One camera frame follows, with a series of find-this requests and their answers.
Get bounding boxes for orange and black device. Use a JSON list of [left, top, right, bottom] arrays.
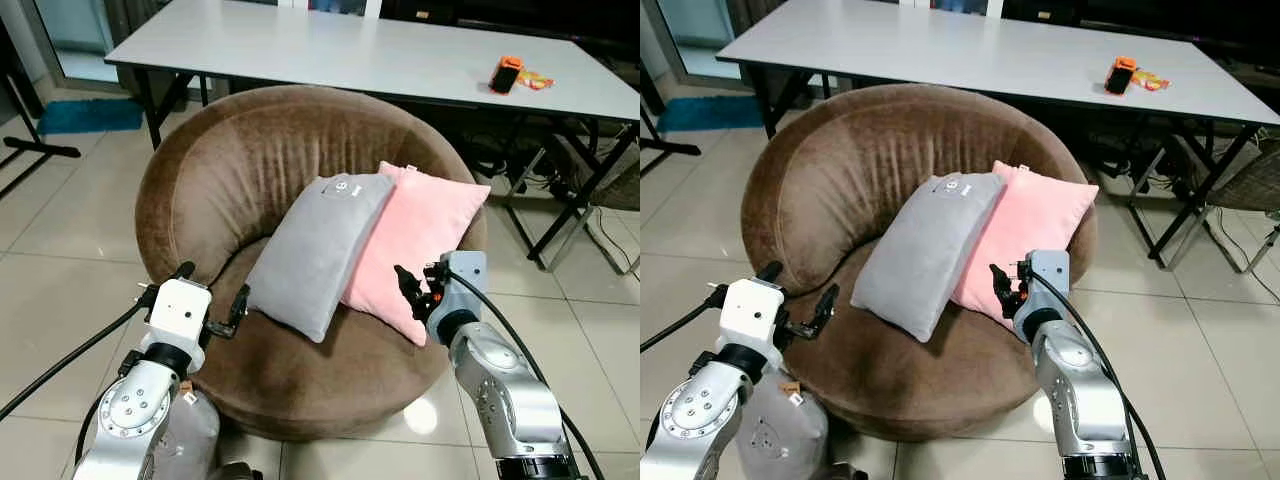
[[1105, 57, 1140, 97], [489, 57, 525, 96]]

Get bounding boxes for blue floor mat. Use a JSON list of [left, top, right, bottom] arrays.
[[657, 95, 767, 134], [38, 97, 145, 137]]

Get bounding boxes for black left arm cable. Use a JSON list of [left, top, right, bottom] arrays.
[[0, 284, 159, 421], [640, 284, 729, 354]]

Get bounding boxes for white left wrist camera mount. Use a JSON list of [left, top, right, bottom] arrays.
[[146, 279, 214, 349], [717, 279, 787, 352]]

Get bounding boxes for pink plush pillow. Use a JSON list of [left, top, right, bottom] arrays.
[[340, 161, 492, 348], [950, 160, 1099, 333]]

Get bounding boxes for brown wicker basket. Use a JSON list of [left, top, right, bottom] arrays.
[[1208, 140, 1280, 213], [588, 140, 641, 213]]

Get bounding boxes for white folding table black legs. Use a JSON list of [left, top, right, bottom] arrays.
[[104, 0, 641, 271], [716, 0, 1280, 271]]

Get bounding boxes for glass door with frame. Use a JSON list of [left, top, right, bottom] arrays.
[[33, 0, 137, 87], [652, 0, 747, 83]]

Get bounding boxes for grey pillow with white tag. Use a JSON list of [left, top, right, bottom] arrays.
[[148, 382, 222, 480], [738, 375, 832, 480]]

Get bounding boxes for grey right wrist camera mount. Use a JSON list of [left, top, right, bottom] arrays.
[[1013, 250, 1071, 323], [426, 251, 489, 328]]

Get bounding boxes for brown round velvet sofa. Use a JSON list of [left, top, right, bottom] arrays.
[[740, 83, 1099, 442], [135, 85, 489, 442]]

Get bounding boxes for black metal stand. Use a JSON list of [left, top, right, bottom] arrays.
[[640, 92, 702, 157], [0, 20, 82, 161]]

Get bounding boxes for tangled black cables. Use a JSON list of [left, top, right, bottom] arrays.
[[1085, 128, 1201, 201], [468, 128, 573, 203]]

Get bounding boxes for grey pillow with round logo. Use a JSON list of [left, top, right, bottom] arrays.
[[851, 172, 1007, 344], [245, 173, 397, 344]]

